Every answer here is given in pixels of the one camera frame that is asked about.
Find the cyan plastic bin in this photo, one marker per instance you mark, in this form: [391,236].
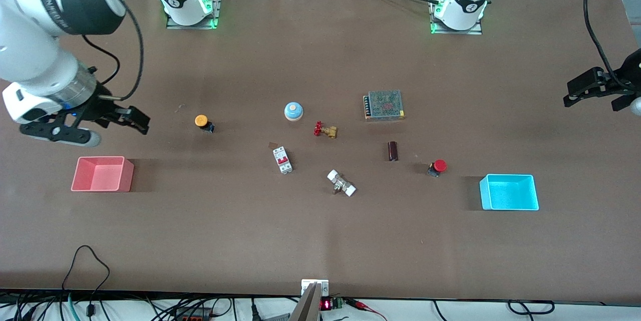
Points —
[508,193]

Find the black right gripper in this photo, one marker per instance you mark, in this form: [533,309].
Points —
[98,106]

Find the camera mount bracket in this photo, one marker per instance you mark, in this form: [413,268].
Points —
[308,306]

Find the blue dome bell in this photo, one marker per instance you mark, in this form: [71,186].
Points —
[294,110]

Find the red clip lead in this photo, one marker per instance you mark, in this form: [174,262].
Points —
[363,306]

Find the metal mesh power supply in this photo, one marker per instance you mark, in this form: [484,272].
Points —
[384,104]

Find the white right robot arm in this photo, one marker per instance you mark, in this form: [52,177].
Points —
[30,55]

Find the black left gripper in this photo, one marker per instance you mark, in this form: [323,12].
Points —
[630,74]

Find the white red circuit breaker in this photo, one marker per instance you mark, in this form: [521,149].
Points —
[282,159]

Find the metal fitting white ends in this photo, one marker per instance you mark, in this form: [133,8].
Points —
[341,183]

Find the dark red cylinder capacitor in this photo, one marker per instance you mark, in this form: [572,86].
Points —
[393,151]

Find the yellow push button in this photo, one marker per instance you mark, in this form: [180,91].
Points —
[201,120]

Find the pink plastic bin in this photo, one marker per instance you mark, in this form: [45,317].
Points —
[102,176]

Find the red push button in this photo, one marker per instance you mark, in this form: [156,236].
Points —
[440,165]

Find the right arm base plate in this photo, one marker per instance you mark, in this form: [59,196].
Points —
[216,10]

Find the red digit display module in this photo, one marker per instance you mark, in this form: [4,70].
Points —
[325,305]

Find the green terminal block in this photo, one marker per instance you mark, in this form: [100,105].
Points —
[338,303]

